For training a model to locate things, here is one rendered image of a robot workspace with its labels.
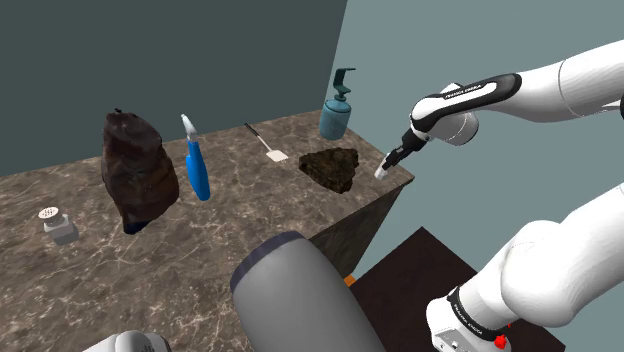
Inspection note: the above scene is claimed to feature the teal soap dispenser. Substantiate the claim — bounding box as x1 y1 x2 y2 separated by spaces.
317 67 358 143

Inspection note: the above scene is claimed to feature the dark brown crumpled bag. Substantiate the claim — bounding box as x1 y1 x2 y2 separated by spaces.
100 108 181 236

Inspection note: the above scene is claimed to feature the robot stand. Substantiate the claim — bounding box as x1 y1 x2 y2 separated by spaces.
348 225 567 352

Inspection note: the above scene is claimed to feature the large grey cylinder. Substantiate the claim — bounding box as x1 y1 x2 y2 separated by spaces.
229 230 389 352

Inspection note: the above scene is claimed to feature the white rounded object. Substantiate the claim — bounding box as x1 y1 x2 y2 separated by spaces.
80 330 173 352

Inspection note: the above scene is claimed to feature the grey salt shaker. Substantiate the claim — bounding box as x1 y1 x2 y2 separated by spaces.
37 206 81 247

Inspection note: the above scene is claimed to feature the blue spray bottle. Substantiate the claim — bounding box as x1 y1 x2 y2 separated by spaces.
180 113 212 203

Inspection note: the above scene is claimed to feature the white spatula with black handle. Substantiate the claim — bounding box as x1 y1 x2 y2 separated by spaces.
243 122 290 164

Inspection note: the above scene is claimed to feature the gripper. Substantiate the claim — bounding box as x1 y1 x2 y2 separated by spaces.
373 128 433 181

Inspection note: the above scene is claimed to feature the dark brown wedge-shaped lump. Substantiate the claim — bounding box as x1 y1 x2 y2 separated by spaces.
298 147 361 195

